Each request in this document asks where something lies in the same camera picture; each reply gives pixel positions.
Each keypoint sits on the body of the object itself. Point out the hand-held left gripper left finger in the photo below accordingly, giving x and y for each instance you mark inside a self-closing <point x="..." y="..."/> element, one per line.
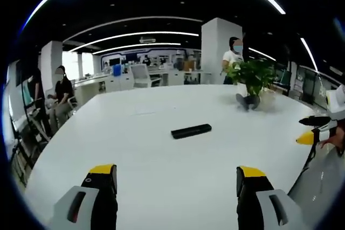
<point x="89" y="200"/>

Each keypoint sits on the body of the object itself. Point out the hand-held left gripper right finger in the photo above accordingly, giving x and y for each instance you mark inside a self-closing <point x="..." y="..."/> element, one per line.
<point x="258" y="200"/>

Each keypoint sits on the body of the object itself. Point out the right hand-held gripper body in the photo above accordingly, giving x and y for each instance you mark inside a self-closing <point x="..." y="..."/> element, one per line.
<point x="336" y="103"/>

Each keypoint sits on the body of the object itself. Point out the black remote control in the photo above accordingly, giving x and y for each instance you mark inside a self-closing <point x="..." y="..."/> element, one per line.
<point x="191" y="131"/>

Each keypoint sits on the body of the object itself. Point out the person's right hand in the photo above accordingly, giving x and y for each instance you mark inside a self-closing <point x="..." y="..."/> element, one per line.
<point x="337" y="138"/>

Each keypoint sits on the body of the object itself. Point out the green potted plant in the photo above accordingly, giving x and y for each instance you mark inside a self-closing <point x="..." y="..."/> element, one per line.
<point x="250" y="79"/>

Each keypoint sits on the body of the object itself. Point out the white office counter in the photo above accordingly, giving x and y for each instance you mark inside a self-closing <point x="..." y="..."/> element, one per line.
<point x="94" y="86"/>

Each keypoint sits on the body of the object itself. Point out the white square pillar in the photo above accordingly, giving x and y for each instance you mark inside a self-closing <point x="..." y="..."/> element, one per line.
<point x="51" y="65"/>
<point x="219" y="49"/>

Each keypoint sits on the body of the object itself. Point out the blue box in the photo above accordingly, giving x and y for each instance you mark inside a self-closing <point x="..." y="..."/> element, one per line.
<point x="117" y="70"/>

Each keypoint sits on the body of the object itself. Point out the white office chair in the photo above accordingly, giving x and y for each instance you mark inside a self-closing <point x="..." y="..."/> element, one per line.
<point x="141" y="76"/>

